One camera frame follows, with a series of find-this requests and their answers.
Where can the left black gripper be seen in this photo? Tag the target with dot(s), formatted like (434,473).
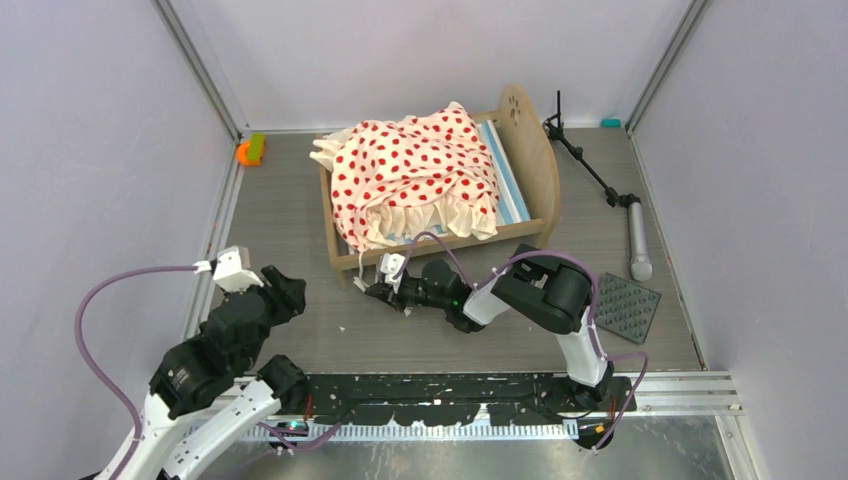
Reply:
(289,294)

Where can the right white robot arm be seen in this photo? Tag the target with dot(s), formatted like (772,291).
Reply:
(550,289)

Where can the teal small block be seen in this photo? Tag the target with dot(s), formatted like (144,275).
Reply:
(614,123)

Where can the blue striped mattress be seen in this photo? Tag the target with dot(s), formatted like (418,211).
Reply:
(512,208)

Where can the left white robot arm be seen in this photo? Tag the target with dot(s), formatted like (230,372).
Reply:
(193,374)

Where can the orange green toy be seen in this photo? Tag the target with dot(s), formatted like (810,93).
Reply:
(250,153)

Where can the black tripod stand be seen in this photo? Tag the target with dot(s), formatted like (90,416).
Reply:
(629,201)

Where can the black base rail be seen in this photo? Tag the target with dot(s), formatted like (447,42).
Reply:
(479,406)

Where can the wooden pet bed frame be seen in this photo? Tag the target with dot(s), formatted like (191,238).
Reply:
(533,162)

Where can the strawberry print ruffled blanket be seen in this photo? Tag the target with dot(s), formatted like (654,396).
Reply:
(387,181)

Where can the black perforated pad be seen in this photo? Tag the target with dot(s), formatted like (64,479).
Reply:
(625,308)

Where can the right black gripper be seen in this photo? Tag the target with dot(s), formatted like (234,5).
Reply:
(387,293)

